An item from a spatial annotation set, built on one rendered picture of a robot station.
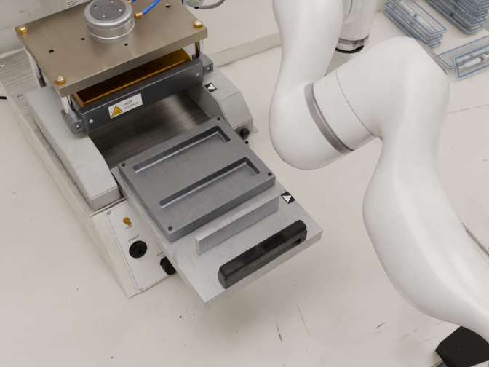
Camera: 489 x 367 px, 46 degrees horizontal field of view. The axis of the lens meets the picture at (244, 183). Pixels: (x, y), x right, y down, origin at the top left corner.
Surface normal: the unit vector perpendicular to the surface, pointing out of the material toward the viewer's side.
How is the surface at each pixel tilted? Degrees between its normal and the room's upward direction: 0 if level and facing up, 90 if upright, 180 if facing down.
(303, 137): 61
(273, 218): 0
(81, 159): 0
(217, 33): 0
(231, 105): 41
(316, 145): 71
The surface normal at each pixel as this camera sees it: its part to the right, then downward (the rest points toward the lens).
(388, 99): -0.69, 0.06
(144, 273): 0.53, 0.33
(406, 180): -0.06, -0.18
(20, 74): 0.02, -0.61
